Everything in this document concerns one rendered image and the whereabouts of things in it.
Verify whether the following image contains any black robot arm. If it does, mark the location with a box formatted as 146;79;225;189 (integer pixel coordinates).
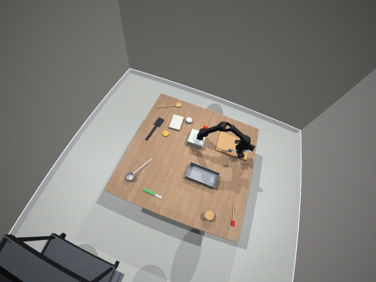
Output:
197;121;255;151

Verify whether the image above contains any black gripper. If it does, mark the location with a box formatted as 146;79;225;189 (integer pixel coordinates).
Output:
235;140;245;158

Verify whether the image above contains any dark grey spatula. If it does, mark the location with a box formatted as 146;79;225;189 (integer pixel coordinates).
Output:
145;118;164;140

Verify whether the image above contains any white jar with wooden lid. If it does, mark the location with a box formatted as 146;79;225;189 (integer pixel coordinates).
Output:
203;210;214;220

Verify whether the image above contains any light brown wooden board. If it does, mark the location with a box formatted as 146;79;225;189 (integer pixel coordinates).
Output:
216;132;248;161

